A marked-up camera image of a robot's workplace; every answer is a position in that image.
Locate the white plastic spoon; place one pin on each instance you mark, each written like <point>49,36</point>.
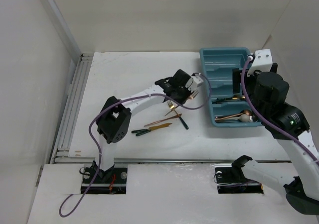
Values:
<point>241,118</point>

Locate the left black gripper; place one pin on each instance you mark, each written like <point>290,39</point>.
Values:
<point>188,94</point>

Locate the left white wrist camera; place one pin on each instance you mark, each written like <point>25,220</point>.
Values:
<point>194,82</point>

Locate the gold knife green handle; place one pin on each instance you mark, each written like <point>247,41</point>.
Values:
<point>140,132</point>

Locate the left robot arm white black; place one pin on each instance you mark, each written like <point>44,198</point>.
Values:
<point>112,123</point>

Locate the blue plastic cutlery tray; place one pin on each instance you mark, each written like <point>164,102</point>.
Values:
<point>217,66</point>

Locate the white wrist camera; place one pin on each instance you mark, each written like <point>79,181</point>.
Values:
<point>262,62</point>
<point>194,82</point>

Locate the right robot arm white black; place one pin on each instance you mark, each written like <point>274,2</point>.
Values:
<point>285,123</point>

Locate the aluminium rail frame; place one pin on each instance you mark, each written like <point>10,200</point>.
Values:
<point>75,92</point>

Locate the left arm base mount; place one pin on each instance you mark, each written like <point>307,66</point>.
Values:
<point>113,182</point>

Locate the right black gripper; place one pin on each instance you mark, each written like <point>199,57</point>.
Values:
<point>237,79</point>

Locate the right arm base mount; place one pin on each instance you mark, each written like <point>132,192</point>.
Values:
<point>230,178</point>

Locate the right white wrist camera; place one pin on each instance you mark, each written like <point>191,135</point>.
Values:
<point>262,62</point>

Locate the rose copper fork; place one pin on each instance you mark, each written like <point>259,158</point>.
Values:
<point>193,95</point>

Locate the copper spoon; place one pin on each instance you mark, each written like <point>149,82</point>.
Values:
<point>247,112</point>

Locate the gold fork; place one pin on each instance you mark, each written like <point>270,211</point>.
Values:
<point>182,120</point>

